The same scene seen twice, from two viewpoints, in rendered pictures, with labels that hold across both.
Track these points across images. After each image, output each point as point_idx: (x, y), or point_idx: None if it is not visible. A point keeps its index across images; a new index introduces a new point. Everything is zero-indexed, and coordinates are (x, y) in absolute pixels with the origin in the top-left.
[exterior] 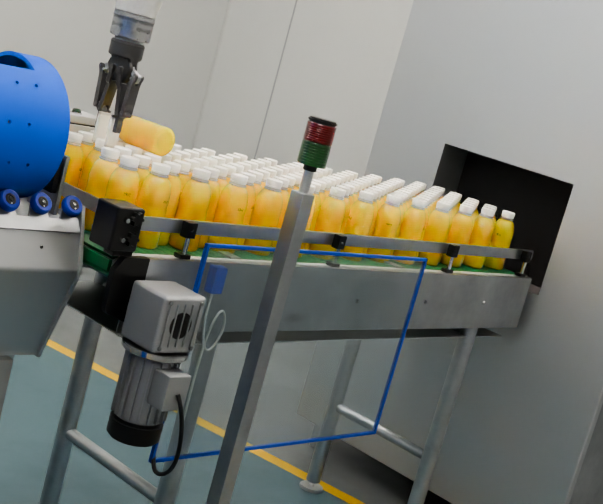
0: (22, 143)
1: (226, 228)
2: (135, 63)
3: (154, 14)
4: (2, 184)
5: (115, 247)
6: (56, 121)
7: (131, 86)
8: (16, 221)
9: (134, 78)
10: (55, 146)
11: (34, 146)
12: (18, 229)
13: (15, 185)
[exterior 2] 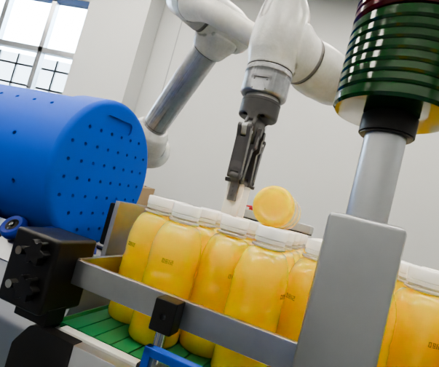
0: (4, 152)
1: (279, 349)
2: (252, 116)
3: (276, 57)
4: (10, 207)
5: (5, 295)
6: (44, 131)
7: (236, 137)
8: (9, 251)
9: (237, 126)
10: (36, 159)
11: (14, 156)
12: (6, 261)
13: (22, 210)
